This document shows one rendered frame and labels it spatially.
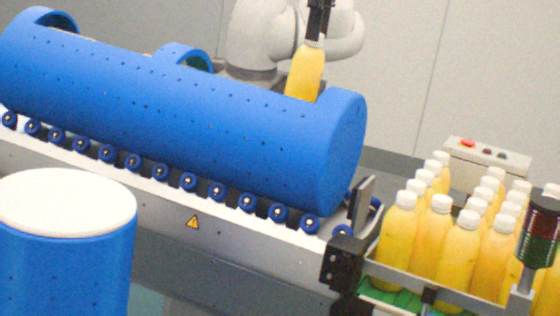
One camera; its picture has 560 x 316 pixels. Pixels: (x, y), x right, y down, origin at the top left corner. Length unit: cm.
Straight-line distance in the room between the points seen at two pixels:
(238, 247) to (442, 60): 288
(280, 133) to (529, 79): 297
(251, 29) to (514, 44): 240
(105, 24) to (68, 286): 224
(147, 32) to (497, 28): 189
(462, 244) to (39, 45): 107
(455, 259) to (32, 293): 79
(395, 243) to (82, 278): 61
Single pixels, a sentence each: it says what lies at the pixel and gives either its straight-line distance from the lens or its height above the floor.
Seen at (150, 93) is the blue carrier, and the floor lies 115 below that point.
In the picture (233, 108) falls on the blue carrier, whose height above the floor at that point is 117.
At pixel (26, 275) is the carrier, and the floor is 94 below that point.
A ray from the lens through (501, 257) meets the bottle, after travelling 169.
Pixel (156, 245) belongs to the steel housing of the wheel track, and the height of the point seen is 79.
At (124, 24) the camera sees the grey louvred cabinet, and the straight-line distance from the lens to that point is 361.
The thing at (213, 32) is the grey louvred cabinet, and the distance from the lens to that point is 346.
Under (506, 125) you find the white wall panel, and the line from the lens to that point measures 465.
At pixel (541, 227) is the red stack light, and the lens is 136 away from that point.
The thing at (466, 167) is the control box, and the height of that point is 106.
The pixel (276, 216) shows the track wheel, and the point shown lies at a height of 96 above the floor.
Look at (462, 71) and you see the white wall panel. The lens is 459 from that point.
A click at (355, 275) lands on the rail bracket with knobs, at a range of 166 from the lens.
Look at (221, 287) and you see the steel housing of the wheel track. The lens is 196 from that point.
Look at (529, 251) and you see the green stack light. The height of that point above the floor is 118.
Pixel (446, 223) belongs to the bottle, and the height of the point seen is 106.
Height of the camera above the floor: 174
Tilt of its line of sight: 20 degrees down
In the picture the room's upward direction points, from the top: 9 degrees clockwise
